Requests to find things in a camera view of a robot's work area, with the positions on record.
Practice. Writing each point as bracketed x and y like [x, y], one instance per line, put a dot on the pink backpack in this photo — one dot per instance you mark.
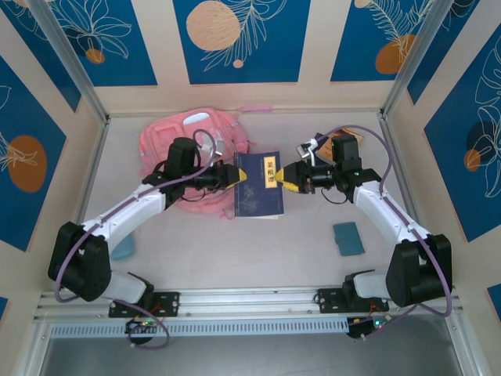
[160, 129]

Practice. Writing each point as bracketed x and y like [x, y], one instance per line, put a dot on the dark teal wallet case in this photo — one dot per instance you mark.
[348, 239]

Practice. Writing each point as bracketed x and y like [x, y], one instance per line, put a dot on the light blue pencil case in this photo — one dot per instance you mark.
[125, 248]

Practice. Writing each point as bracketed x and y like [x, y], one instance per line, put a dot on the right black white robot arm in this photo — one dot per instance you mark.
[383, 211]

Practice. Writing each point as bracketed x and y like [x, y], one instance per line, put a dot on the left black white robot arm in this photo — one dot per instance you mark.
[117, 219]

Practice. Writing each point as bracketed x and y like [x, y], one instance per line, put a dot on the right controller circuit board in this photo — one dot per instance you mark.
[368, 327]

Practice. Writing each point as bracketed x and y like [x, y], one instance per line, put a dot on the controller circuit board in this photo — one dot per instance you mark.
[143, 325]
[368, 327]

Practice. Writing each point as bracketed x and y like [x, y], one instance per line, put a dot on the left controller circuit board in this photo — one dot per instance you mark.
[143, 325]

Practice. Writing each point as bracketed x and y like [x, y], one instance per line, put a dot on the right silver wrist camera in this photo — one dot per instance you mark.
[303, 149]

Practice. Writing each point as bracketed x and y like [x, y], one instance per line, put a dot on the blue floral wall panel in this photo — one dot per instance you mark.
[434, 66]
[47, 66]
[352, 47]
[274, 58]
[450, 176]
[23, 117]
[129, 58]

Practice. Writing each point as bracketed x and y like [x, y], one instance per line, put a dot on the right aluminium corner post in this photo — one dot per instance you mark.
[411, 62]

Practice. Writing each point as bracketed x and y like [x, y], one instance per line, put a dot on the aluminium corner post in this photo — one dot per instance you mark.
[411, 62]
[70, 58]

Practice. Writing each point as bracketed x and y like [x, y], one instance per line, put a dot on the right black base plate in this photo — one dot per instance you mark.
[330, 299]

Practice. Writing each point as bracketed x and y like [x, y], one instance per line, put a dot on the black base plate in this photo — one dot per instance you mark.
[168, 303]
[330, 299]

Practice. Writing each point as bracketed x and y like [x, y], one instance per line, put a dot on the aluminium front rail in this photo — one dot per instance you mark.
[250, 299]

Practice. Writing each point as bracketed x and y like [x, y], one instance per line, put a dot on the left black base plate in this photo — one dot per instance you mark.
[168, 303]

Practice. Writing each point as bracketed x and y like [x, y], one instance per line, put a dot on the left aluminium corner post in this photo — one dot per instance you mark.
[70, 58]

